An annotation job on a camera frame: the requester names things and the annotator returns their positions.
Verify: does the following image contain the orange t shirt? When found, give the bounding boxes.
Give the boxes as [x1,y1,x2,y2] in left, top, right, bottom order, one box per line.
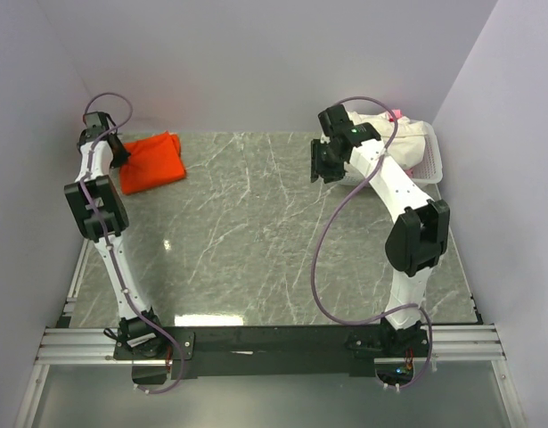
[119,132,186,195]

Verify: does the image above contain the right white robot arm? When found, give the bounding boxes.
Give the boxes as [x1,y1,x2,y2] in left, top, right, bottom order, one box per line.
[310,104,450,356]

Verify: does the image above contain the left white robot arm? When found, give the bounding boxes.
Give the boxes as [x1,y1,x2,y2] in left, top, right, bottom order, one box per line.
[64,111,167,358]

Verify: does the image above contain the cream white t shirt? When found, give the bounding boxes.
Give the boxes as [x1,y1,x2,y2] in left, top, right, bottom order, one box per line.
[348,111,428,171]

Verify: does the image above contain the pink garment in basket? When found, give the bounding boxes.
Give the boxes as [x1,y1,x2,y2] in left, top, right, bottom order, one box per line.
[388,110,414,170]

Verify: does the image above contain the white plastic laundry basket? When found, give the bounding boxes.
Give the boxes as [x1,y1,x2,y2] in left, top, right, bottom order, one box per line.
[335,120,444,188]

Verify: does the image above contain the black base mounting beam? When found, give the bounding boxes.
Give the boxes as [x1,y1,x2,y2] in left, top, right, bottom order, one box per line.
[113,322,429,384]

